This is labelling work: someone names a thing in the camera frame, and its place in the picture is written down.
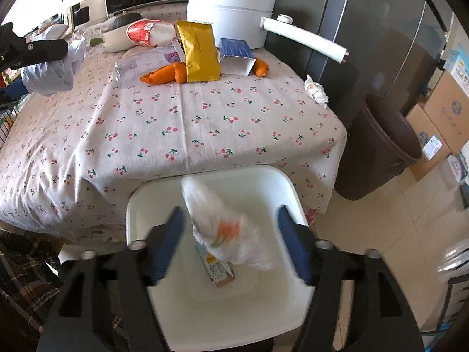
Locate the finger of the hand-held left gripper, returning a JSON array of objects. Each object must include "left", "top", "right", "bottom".
[
  {"left": 0, "top": 22, "right": 26, "bottom": 55},
  {"left": 13, "top": 38, "right": 69, "bottom": 70}
]

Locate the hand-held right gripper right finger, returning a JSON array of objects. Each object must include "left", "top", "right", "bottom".
[{"left": 276, "top": 205, "right": 426, "bottom": 352}]

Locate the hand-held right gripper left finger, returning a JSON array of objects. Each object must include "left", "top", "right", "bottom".
[{"left": 37, "top": 206, "right": 187, "bottom": 352}]

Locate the light blue plastic bag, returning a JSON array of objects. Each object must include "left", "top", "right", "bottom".
[{"left": 21, "top": 26, "right": 87, "bottom": 97}]

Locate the small printed carton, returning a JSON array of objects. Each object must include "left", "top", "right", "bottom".
[{"left": 196, "top": 244, "right": 235, "bottom": 288}]

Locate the white plastic bag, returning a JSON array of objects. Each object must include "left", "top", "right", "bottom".
[{"left": 181, "top": 176, "right": 281, "bottom": 272}]

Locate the white plastic bin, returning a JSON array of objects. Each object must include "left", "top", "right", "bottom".
[{"left": 125, "top": 165, "right": 316, "bottom": 352}]

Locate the red paper noodle cup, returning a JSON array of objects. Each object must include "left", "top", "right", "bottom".
[{"left": 126, "top": 19, "right": 179, "bottom": 47}]

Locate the yellow snack packet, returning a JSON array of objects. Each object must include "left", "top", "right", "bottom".
[{"left": 177, "top": 20, "right": 222, "bottom": 82}]

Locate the white tissue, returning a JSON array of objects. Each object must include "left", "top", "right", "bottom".
[{"left": 304, "top": 75, "right": 329, "bottom": 108}]

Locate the brown trash bin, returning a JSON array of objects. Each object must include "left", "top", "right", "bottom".
[{"left": 333, "top": 94, "right": 423, "bottom": 201}]

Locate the green squash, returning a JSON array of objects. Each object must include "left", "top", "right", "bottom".
[{"left": 111, "top": 11, "right": 143, "bottom": 32}]

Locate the cherry print tablecloth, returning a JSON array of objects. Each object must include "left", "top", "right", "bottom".
[{"left": 0, "top": 2, "right": 349, "bottom": 243}]

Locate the person's plaid clothing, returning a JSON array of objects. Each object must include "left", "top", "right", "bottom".
[{"left": 0, "top": 227, "right": 63, "bottom": 352}]

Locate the labelled cardboard box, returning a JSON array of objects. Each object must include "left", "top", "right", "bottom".
[{"left": 406, "top": 103, "right": 455, "bottom": 182}]

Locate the grey refrigerator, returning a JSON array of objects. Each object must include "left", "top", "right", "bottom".
[{"left": 256, "top": 0, "right": 455, "bottom": 118}]

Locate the blue and white printed box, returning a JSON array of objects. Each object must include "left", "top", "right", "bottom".
[{"left": 443, "top": 44, "right": 469, "bottom": 93}]

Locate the white pot with long handle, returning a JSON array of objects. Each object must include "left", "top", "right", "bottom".
[{"left": 186, "top": 0, "right": 350, "bottom": 64}]

